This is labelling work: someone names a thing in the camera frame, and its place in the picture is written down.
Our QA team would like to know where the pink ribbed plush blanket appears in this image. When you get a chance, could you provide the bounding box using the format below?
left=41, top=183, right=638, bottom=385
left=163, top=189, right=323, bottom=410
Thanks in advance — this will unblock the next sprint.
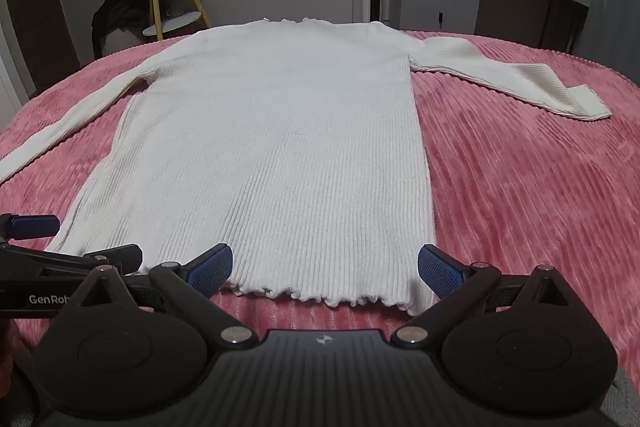
left=0, top=29, right=640, bottom=378

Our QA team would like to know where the white door panel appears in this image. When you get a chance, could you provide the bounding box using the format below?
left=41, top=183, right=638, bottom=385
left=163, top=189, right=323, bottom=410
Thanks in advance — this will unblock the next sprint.
left=0, top=19, right=38, bottom=118

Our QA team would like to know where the person's grey clothing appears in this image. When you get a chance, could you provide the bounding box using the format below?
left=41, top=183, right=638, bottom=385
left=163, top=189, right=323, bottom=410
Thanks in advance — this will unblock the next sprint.
left=612, top=364, right=640, bottom=427

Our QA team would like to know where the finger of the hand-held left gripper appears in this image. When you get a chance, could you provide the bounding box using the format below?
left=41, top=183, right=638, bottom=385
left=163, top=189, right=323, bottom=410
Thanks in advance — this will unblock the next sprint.
left=0, top=214, right=61, bottom=241
left=0, top=243, right=144, bottom=279

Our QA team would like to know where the white ribbed knit sweater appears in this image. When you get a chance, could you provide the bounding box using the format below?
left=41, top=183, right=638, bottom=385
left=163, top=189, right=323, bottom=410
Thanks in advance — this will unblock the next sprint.
left=0, top=18, right=613, bottom=315

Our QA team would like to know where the brown wooden door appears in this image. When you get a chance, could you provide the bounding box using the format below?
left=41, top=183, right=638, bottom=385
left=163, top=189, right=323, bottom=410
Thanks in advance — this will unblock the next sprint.
left=0, top=0, right=82, bottom=100

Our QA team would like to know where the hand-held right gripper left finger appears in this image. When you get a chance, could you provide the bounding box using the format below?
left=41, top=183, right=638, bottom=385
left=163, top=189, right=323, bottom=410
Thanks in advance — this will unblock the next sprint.
left=55, top=243, right=258, bottom=348

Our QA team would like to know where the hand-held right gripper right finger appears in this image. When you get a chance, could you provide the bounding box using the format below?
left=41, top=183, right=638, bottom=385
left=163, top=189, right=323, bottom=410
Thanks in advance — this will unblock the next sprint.
left=390, top=243, right=588, bottom=348

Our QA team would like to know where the dark clothes pile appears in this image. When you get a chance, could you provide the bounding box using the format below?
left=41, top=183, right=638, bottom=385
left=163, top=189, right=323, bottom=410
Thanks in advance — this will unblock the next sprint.
left=91, top=0, right=161, bottom=58

